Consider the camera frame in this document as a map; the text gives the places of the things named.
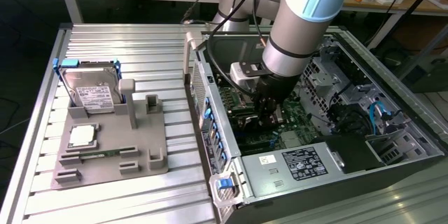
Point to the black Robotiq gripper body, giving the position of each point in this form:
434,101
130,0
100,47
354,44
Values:
278,87

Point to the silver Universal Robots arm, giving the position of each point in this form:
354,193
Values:
298,30

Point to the green motherboard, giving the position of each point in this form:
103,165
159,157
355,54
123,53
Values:
298,127

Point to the silver chipset heatsink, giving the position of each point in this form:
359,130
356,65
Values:
291,140

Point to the metal disk bay cage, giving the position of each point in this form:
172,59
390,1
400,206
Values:
323,85

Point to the grey power supply unit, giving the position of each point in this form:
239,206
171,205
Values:
280,171

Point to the black plastic air shroud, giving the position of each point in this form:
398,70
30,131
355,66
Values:
350,153

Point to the blue case latch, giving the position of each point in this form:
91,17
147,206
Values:
224,183

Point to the open grey PC case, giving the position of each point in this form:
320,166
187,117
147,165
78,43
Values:
384,187

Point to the green RAM stick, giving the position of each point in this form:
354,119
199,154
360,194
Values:
102,153

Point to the hard disk in blue caddy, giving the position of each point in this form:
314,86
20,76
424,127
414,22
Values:
92,90

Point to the grey parts rack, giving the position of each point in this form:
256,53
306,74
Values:
104,171

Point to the silver CPU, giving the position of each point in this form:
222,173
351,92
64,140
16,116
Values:
83,136

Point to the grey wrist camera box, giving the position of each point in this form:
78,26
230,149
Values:
242,77

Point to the grey case clamp bracket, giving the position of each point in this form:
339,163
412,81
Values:
226,197
194,40

